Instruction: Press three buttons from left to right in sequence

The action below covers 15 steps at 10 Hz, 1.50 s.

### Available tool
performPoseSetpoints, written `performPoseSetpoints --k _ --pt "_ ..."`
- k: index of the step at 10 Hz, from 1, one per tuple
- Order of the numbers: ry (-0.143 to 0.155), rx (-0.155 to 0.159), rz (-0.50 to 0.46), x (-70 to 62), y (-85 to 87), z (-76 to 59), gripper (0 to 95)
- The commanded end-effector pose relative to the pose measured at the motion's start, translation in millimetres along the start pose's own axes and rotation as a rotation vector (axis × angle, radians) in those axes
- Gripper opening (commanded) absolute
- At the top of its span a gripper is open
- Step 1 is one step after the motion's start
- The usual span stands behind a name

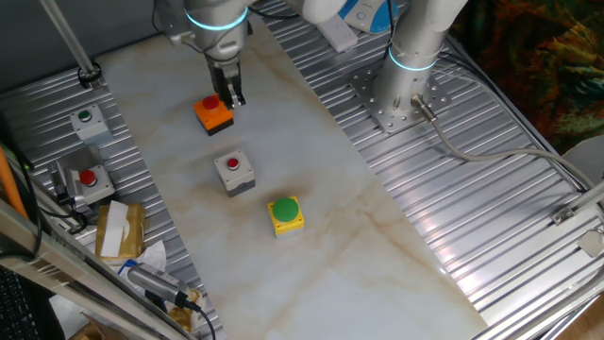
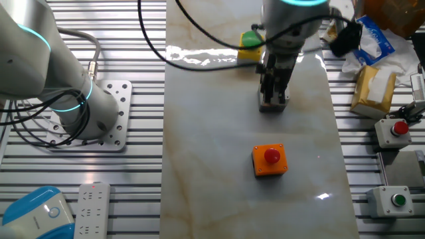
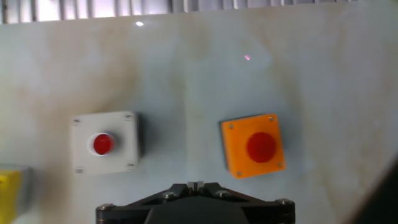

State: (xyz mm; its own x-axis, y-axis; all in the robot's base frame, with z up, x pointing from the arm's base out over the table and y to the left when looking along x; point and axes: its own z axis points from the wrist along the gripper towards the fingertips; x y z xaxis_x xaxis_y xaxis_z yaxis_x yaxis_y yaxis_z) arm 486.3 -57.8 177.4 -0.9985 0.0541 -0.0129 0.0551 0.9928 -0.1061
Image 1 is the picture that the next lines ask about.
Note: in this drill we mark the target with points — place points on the aluminium frame beam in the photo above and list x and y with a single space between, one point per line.
47 264

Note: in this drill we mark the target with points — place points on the black pole clamp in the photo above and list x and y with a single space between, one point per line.
85 79

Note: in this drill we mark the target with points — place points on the yellow packet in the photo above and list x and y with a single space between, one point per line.
184 316

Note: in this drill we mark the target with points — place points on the blue white device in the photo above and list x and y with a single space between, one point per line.
368 14

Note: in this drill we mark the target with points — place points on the yellow box green mushroom button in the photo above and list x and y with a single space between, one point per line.
285 210

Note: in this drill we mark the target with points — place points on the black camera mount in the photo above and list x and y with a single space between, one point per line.
153 300

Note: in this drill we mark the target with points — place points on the grey box green button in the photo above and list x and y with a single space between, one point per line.
87 125

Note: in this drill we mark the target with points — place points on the brown tissue pack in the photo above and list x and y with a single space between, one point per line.
134 231

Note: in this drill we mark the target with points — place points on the black keyboard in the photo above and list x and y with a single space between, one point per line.
16 307

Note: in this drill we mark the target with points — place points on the grey hanging tag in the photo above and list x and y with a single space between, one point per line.
592 242

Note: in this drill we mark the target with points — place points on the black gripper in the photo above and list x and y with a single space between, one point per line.
223 75

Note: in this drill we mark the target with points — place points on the colourful patterned cloth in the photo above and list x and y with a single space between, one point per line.
542 56

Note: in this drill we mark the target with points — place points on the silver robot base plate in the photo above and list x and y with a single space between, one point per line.
377 114

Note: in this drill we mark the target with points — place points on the orange pole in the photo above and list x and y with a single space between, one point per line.
8 179

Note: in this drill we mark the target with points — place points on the white tissue paper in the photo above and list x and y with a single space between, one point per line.
153 257

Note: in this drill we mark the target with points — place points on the silver ribbed camera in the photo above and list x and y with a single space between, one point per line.
156 281

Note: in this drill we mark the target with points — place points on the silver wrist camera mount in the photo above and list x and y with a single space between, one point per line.
174 23

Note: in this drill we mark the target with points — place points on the white rounded object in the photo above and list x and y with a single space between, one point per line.
587 160

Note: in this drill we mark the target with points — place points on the white power strip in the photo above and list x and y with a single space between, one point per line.
337 33

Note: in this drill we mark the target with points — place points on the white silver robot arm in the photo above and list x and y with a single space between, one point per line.
415 42

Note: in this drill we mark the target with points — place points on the thin aluminium pole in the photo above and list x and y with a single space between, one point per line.
71 40

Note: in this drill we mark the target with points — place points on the grey box red mushroom button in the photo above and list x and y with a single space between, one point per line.
98 188

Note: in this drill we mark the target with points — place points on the aluminium frame bar with bracket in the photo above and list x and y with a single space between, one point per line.
587 200

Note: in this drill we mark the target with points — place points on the orange box red mushroom button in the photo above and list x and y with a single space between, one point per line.
214 119

